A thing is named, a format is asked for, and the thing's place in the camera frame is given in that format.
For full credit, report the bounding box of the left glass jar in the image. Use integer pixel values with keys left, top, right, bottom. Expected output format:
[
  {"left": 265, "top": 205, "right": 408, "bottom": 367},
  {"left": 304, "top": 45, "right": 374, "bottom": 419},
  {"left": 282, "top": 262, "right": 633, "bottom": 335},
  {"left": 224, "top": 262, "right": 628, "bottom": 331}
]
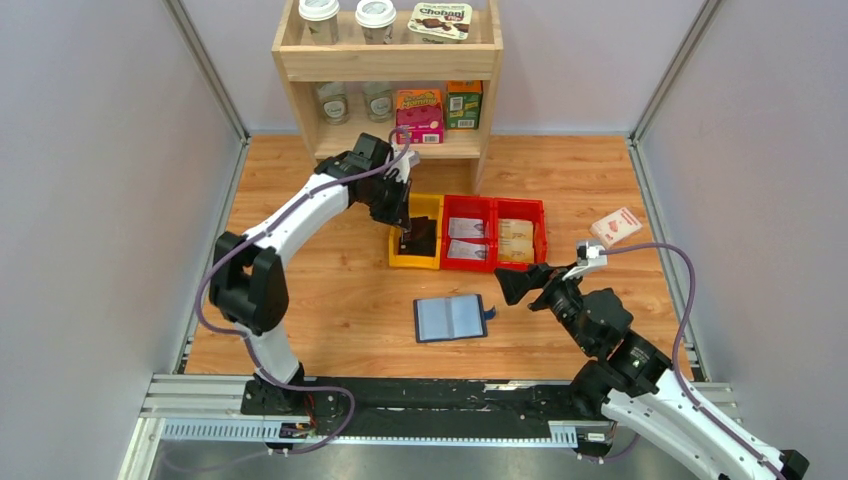
[{"left": 315, "top": 82, "right": 349, "bottom": 125}]

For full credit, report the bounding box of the white-lidded paper cup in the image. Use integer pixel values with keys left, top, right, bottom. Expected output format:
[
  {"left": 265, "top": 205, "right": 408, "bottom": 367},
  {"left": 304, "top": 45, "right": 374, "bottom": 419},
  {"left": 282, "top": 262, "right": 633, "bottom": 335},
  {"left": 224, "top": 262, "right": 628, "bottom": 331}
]
[
  {"left": 298, "top": 0, "right": 340, "bottom": 45},
  {"left": 355, "top": 0, "right": 397, "bottom": 45}
]

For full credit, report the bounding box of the green orange carton box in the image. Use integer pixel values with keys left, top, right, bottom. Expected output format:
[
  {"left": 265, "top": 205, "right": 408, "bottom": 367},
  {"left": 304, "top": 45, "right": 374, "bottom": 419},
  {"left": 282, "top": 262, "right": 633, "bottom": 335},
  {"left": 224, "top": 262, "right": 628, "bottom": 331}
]
[{"left": 444, "top": 80, "right": 483, "bottom": 130}]

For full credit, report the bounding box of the upper silver credit card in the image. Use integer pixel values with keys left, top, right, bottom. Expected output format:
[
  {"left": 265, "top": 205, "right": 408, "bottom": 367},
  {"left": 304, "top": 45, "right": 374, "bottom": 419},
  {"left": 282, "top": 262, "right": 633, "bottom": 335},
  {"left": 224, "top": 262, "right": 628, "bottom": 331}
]
[{"left": 448, "top": 217, "right": 486, "bottom": 239}]

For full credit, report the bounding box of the lower silver credit card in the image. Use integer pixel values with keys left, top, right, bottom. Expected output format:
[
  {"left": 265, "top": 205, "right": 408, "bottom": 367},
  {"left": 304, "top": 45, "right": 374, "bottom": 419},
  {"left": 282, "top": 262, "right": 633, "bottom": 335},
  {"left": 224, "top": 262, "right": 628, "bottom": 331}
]
[{"left": 447, "top": 239, "right": 488, "bottom": 261}]

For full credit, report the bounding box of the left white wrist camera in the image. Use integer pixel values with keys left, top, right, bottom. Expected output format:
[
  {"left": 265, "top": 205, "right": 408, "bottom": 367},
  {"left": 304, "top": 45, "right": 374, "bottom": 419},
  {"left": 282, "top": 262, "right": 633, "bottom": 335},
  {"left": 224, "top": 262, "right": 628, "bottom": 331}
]
[{"left": 385, "top": 147, "right": 420, "bottom": 183}]

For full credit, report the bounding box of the right glass jar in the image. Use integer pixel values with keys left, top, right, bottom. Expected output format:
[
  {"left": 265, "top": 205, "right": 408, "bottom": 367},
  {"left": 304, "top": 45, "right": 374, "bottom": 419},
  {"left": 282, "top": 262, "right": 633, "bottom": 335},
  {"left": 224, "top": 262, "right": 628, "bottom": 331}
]
[{"left": 362, "top": 81, "right": 394, "bottom": 123}]

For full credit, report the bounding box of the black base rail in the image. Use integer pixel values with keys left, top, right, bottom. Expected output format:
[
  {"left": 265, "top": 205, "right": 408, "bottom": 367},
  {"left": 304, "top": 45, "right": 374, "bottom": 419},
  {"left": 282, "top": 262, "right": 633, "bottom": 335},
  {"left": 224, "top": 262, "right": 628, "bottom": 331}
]
[{"left": 240, "top": 377, "right": 613, "bottom": 440}]

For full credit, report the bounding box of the silver credit card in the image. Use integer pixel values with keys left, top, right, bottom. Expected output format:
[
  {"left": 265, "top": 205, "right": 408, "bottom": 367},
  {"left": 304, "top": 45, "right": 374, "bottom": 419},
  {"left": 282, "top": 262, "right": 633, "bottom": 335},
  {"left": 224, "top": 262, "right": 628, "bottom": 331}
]
[
  {"left": 447, "top": 239, "right": 488, "bottom": 261},
  {"left": 448, "top": 217, "right": 486, "bottom": 239}
]

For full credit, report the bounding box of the orange pink Scrub Mommy box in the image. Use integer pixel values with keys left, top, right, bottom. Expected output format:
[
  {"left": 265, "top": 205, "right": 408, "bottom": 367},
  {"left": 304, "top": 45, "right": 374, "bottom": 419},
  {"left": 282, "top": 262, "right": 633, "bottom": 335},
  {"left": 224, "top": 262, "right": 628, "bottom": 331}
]
[{"left": 393, "top": 89, "right": 445, "bottom": 145}]

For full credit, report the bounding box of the right white-lidded paper cup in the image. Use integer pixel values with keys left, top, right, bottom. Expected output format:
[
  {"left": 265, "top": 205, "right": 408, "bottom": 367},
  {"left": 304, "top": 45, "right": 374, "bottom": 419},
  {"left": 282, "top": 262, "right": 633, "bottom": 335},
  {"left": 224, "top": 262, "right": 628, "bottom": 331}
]
[{"left": 355, "top": 0, "right": 397, "bottom": 45}]

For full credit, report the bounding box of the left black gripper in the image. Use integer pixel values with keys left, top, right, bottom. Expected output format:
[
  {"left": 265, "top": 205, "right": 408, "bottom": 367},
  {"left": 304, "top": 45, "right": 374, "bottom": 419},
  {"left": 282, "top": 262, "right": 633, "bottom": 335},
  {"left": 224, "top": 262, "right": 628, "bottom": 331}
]
[{"left": 358, "top": 175, "right": 412, "bottom": 232}]

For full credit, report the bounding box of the glass jar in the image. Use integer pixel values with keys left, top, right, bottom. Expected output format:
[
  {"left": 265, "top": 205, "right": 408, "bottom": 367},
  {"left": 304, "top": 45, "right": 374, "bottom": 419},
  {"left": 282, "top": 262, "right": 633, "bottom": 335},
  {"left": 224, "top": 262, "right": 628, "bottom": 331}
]
[
  {"left": 362, "top": 81, "right": 394, "bottom": 123},
  {"left": 315, "top": 82, "right": 349, "bottom": 125}
]

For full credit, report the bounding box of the red double plastic bin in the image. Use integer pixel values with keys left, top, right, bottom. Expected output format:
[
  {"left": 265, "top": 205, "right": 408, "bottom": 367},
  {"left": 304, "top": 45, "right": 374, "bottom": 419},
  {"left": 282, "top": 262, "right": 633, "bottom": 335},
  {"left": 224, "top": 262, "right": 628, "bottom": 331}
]
[{"left": 439, "top": 195, "right": 548, "bottom": 273}]

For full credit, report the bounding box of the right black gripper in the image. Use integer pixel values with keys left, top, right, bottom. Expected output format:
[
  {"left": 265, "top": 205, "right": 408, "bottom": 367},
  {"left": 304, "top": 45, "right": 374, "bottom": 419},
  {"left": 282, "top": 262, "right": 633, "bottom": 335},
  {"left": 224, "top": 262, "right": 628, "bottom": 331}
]
[{"left": 492, "top": 262, "right": 594, "bottom": 356}]

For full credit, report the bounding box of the black credit card stack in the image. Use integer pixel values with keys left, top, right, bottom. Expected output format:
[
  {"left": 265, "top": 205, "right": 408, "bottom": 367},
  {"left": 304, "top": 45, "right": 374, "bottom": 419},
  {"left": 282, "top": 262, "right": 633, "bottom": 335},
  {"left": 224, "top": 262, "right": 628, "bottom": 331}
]
[{"left": 397, "top": 229, "right": 437, "bottom": 257}]

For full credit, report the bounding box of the wooden two-tier shelf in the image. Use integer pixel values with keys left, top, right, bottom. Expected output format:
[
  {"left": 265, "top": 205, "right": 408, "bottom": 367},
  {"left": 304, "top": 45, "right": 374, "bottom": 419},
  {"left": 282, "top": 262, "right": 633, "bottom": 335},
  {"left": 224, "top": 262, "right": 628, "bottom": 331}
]
[{"left": 271, "top": 1, "right": 504, "bottom": 194}]

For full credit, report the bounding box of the Chobani yogurt cup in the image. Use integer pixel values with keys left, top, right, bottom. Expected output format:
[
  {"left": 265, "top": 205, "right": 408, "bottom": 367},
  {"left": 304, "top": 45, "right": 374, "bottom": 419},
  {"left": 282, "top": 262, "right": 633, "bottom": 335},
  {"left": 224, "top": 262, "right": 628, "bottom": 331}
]
[{"left": 407, "top": 2, "right": 474, "bottom": 44}]

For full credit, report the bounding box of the left white-lidded paper cup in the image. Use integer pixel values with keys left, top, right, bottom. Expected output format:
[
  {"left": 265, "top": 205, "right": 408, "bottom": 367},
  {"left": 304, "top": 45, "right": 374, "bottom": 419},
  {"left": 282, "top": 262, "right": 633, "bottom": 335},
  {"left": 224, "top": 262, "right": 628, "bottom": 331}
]
[{"left": 298, "top": 0, "right": 340, "bottom": 45}]

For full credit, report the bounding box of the yellow plastic bin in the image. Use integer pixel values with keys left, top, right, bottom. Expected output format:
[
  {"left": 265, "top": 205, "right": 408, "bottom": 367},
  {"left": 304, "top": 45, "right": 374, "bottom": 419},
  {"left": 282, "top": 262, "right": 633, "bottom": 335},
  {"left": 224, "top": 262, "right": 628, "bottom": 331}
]
[{"left": 388, "top": 193, "right": 444, "bottom": 270}]

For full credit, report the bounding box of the blue leather card holder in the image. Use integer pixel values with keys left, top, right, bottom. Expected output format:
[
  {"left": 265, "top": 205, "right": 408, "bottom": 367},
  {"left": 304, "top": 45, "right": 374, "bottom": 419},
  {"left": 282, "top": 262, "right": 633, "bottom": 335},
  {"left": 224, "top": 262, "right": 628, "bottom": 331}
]
[{"left": 413, "top": 294, "right": 497, "bottom": 343}]

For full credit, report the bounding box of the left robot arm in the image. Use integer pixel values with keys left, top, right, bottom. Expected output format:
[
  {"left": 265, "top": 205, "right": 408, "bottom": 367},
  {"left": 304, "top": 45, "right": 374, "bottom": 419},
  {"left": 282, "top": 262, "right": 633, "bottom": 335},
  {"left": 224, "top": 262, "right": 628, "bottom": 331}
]
[{"left": 194, "top": 127, "right": 419, "bottom": 415}]

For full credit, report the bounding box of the pink white small box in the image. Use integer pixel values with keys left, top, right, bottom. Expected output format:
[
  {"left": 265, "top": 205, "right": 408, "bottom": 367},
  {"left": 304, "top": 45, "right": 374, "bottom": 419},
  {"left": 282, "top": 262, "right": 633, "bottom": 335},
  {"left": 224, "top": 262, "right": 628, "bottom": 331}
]
[{"left": 589, "top": 207, "right": 643, "bottom": 249}]

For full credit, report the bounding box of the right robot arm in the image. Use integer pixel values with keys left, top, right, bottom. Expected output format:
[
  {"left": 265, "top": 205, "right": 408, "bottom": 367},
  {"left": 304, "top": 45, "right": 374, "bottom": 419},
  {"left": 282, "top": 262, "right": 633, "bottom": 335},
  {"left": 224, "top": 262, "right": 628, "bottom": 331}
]
[{"left": 494, "top": 257, "right": 809, "bottom": 479}]

